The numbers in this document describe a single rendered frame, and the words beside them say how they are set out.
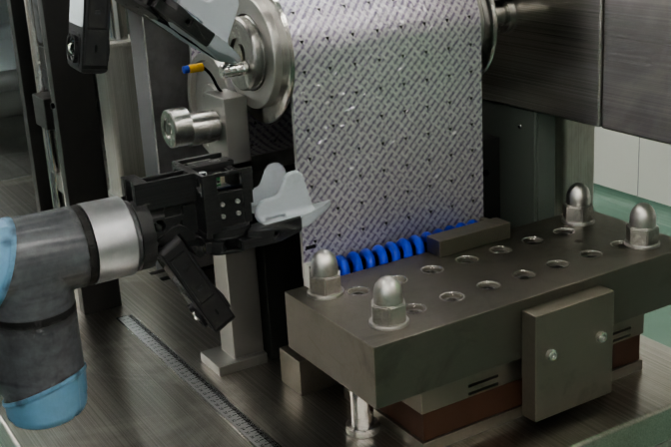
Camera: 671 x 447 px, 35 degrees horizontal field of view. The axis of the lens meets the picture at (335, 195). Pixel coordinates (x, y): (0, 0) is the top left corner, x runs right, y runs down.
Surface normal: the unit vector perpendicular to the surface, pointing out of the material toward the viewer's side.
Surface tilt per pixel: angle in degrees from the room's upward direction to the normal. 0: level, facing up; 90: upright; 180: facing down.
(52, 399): 92
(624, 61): 90
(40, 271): 90
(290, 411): 0
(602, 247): 0
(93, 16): 92
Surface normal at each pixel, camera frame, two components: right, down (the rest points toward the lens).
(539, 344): 0.52, 0.23
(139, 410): -0.05, -0.95
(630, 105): -0.85, 0.20
